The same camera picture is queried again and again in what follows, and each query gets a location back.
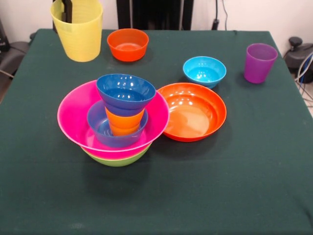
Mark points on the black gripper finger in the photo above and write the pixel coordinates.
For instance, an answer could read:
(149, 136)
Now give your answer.
(67, 12)
(55, 27)

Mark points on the yellow plastic cup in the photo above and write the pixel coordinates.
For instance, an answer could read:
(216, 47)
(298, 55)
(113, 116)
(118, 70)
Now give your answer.
(80, 41)

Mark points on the large pink plastic bowl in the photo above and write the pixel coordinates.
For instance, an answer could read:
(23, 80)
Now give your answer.
(73, 115)

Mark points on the dark blue ribbed bowl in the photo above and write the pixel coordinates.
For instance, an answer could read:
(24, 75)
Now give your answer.
(122, 98)

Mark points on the light blue translucent bowl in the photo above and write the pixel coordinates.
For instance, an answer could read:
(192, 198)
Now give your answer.
(97, 127)

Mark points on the orange plastic cup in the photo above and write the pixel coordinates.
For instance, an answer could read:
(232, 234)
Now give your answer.
(124, 118)
(124, 132)

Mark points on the dark grey chair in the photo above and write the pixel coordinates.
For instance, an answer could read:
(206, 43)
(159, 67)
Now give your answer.
(13, 56)

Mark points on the orange translucent bowl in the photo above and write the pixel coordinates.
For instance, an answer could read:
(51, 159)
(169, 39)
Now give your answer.
(127, 49)

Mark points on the green plastic bowl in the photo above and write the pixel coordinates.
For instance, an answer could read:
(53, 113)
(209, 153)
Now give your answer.
(117, 162)

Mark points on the cyan ribbed bowl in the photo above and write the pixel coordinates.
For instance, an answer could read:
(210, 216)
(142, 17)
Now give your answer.
(204, 73)

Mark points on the red-orange shallow bowl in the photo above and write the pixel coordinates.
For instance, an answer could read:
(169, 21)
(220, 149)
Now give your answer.
(195, 115)

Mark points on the purple plastic cup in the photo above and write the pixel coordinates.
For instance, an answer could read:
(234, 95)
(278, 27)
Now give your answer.
(259, 63)

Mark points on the dark green table cloth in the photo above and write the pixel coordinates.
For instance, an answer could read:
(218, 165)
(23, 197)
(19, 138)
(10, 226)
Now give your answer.
(195, 183)

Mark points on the black floor device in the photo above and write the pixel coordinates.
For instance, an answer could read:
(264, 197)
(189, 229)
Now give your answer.
(298, 56)

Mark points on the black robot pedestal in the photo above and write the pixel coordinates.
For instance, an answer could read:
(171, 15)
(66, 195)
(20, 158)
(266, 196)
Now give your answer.
(156, 14)

